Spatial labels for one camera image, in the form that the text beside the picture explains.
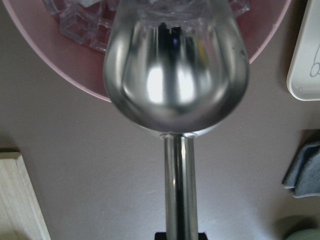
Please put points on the clear ice cubes pile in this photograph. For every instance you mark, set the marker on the clear ice cubes pile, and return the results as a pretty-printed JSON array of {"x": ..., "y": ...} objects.
[{"x": 80, "y": 25}]

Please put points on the pink bowl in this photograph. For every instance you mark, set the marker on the pink bowl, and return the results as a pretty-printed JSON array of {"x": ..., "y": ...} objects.
[{"x": 82, "y": 67}]

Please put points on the grey folded cloth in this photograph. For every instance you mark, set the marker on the grey folded cloth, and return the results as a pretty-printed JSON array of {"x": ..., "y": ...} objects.
[{"x": 303, "y": 175}]

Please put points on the bamboo cutting board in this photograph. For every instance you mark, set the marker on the bamboo cutting board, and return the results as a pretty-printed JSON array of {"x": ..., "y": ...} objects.
[{"x": 21, "y": 217}]

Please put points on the metal ice scoop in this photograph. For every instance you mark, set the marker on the metal ice scoop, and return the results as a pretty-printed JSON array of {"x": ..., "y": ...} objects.
[{"x": 176, "y": 68}]

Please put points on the cream serving tray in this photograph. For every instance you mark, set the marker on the cream serving tray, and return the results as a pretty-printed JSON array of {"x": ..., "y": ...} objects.
[{"x": 303, "y": 78}]

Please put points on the light green bowl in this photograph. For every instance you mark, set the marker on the light green bowl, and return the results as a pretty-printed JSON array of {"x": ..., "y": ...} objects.
[{"x": 305, "y": 234}]

